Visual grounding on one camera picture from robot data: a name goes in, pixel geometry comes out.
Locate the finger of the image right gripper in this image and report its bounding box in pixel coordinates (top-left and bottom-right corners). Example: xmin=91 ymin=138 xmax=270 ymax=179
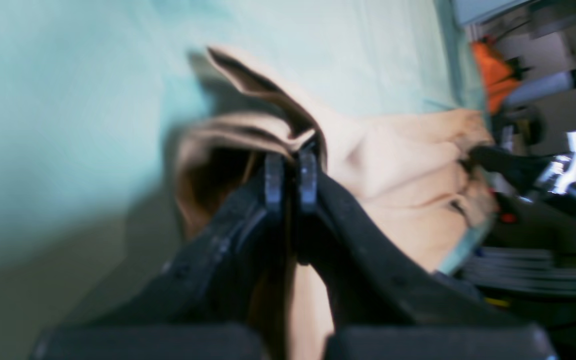
xmin=295 ymin=150 xmax=558 ymax=360

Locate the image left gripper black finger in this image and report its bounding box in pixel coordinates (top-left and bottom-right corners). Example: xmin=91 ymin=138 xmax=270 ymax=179
xmin=470 ymin=145 xmax=553 ymax=193

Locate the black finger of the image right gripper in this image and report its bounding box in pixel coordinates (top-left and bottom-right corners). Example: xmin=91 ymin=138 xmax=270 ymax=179
xmin=33 ymin=153 xmax=286 ymax=360

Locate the tan T-shirt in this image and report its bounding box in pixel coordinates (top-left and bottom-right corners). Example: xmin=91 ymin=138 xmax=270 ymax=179
xmin=175 ymin=46 xmax=499 ymax=360

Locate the orange cloth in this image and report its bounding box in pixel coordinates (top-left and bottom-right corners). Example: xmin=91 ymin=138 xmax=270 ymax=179
xmin=470 ymin=41 xmax=521 ymax=115

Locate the green table cloth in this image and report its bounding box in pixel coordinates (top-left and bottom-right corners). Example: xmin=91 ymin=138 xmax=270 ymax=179
xmin=0 ymin=0 xmax=486 ymax=360

